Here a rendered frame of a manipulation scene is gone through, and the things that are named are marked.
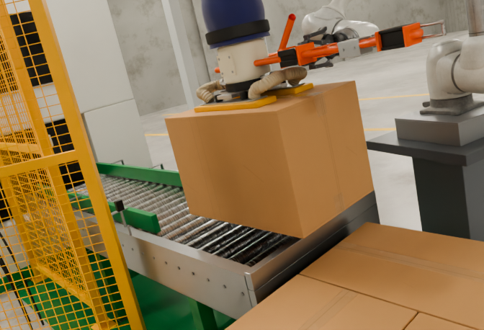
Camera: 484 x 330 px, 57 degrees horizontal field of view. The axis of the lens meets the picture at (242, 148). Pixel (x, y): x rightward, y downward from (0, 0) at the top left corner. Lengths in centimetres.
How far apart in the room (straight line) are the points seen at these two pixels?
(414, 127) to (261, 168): 75
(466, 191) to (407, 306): 76
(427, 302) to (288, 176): 49
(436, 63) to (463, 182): 47
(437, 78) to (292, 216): 85
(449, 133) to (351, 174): 43
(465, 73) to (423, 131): 27
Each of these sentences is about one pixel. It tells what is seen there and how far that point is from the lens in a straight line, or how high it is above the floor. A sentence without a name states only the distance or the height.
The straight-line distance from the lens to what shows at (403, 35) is 118.
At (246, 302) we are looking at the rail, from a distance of 148.
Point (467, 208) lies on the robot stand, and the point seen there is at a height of 48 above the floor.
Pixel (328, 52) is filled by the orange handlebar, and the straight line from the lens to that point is 132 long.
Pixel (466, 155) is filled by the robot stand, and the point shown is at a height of 75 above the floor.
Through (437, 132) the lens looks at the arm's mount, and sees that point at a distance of 184.
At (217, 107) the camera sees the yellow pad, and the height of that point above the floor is 108.
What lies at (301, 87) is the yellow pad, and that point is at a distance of 156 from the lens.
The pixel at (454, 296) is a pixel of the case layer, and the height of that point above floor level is 54.
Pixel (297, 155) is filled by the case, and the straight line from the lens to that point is 133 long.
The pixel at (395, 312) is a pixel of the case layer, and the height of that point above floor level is 54.
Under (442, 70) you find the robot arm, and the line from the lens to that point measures 188.
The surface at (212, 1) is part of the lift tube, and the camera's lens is 154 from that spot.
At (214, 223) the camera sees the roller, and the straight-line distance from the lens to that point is 202.
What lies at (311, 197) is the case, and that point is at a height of 78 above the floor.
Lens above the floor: 127
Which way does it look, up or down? 13 degrees down
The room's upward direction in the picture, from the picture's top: 13 degrees counter-clockwise
